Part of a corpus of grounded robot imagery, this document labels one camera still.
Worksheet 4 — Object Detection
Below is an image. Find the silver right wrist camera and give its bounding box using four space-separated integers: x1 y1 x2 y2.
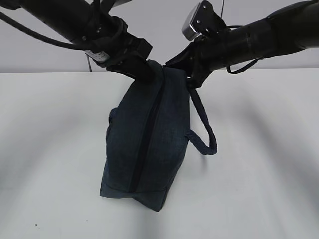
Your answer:
181 0 227 41

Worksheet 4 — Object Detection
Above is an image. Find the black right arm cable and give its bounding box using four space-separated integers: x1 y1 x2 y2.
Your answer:
224 24 265 74

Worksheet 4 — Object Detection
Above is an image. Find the dark blue fabric lunch bag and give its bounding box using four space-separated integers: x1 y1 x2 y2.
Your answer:
100 60 217 212

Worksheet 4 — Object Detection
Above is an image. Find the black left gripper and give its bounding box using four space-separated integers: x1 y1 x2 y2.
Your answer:
84 17 155 83

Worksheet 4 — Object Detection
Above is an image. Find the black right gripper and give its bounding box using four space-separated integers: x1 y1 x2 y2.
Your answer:
164 29 239 89

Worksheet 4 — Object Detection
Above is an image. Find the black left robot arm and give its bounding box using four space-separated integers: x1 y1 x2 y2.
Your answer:
0 0 155 82

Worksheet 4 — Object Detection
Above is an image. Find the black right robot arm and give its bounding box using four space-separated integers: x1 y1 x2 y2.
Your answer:
165 0 319 89

